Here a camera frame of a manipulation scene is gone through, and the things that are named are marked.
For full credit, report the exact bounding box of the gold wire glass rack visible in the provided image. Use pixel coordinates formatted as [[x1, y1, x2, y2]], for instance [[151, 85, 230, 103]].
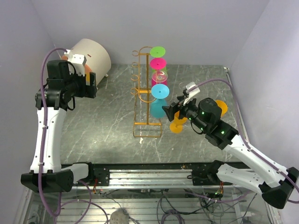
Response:
[[130, 46, 162, 139]]

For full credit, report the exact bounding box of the orange wine glass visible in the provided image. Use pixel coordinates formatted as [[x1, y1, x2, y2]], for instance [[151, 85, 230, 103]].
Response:
[[170, 112, 188, 133], [215, 100, 228, 117]]

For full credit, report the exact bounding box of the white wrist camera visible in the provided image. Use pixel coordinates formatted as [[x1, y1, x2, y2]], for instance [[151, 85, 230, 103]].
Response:
[[64, 49, 86, 76], [183, 82, 200, 105]]

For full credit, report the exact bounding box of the pink plastic wine glass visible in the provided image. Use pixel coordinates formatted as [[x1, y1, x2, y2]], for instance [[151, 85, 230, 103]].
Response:
[[150, 57, 168, 87]]

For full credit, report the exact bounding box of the green plastic wine glass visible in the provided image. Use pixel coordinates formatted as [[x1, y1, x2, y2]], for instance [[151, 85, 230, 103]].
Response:
[[149, 46, 167, 70]]

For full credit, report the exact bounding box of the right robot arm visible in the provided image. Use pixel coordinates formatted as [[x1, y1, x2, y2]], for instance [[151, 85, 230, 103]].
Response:
[[162, 98, 299, 209]]

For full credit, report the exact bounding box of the orange wine glass left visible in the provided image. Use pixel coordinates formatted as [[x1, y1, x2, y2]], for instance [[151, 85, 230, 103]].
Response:
[[170, 112, 188, 133]]

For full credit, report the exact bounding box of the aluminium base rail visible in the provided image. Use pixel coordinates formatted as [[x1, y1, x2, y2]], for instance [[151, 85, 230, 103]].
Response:
[[85, 168, 236, 190]]

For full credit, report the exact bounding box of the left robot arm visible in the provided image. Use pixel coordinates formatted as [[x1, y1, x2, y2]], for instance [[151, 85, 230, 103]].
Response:
[[21, 58, 97, 193]]

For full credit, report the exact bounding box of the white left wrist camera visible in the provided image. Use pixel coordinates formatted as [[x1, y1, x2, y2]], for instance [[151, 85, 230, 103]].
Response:
[[64, 49, 86, 76]]

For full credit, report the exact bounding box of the clear wine glass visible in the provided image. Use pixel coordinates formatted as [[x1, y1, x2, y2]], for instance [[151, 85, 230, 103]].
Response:
[[151, 70, 168, 83], [179, 83, 189, 92]]

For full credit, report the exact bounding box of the cream round drawer box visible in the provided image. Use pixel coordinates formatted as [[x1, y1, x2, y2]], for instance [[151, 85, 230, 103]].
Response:
[[61, 38, 111, 85]]

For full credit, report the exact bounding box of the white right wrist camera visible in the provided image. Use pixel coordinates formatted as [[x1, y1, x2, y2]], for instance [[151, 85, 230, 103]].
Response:
[[183, 82, 200, 105]]

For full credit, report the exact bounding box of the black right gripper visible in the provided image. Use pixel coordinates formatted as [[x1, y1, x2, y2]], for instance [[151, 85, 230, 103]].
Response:
[[163, 94, 208, 132]]

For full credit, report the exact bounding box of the blue plastic wine glass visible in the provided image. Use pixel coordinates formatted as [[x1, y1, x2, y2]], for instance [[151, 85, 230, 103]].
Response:
[[150, 84, 170, 119]]

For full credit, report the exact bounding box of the orange wine glass right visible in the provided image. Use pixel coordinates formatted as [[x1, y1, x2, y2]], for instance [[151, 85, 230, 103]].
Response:
[[215, 100, 228, 117]]

